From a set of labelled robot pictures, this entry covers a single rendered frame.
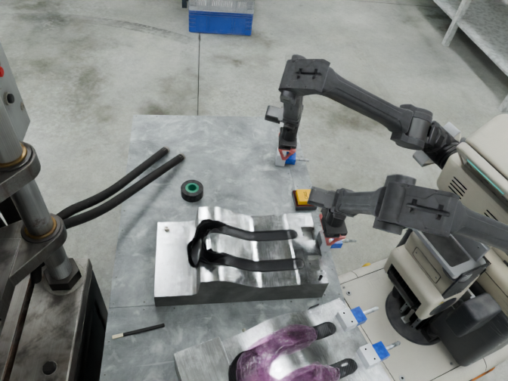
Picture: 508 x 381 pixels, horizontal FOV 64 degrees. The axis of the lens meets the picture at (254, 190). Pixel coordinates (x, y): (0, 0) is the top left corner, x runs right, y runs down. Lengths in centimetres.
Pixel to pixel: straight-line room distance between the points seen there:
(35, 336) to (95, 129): 197
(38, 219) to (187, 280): 42
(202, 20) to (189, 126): 246
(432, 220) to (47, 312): 103
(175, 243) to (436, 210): 79
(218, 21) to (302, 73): 315
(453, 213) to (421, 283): 71
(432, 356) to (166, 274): 122
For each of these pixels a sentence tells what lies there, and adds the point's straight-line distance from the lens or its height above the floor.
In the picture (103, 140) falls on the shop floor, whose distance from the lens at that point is 295.
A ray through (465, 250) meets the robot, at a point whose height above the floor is 104.
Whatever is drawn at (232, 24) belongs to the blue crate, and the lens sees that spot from 415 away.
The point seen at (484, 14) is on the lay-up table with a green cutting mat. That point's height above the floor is 26.
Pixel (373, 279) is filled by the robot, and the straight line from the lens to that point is 205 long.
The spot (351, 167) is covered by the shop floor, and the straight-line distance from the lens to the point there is 293.
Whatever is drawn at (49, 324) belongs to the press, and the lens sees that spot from 130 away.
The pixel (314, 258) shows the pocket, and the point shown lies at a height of 87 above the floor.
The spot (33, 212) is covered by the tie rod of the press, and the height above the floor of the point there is 113.
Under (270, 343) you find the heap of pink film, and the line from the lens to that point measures 109.
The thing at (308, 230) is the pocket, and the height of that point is 87.
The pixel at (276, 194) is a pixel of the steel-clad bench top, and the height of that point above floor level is 80.
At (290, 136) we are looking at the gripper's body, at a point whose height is 96.
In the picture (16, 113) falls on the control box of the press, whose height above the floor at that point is 116.
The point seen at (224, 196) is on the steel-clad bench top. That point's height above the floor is 80.
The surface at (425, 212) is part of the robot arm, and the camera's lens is 76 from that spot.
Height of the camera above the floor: 192
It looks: 48 degrees down
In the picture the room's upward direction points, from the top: 9 degrees clockwise
